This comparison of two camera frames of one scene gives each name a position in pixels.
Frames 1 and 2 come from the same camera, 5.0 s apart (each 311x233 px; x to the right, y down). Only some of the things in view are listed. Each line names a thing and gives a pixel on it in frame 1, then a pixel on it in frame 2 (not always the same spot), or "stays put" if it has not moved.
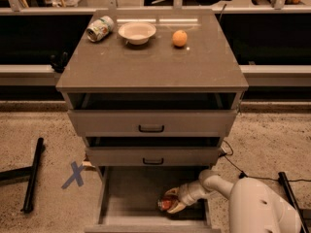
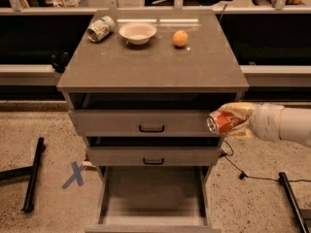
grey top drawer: (153, 114) stays put
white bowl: (136, 32) stays put
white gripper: (185, 194) → (266, 121)
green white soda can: (99, 28) stays put
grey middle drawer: (153, 150) stays put
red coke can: (164, 204) → (220, 121)
